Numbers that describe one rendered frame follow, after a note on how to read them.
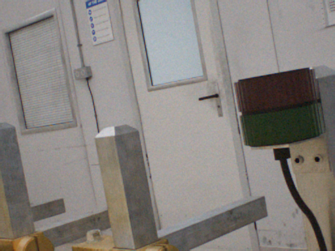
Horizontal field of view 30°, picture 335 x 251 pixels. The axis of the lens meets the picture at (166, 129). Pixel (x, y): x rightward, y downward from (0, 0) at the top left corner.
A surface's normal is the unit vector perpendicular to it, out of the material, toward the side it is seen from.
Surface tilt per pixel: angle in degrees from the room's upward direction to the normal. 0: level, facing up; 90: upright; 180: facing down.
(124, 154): 90
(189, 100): 90
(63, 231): 90
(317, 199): 90
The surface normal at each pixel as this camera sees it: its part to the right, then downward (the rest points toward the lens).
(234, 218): 0.69, -0.08
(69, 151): -0.70, 0.16
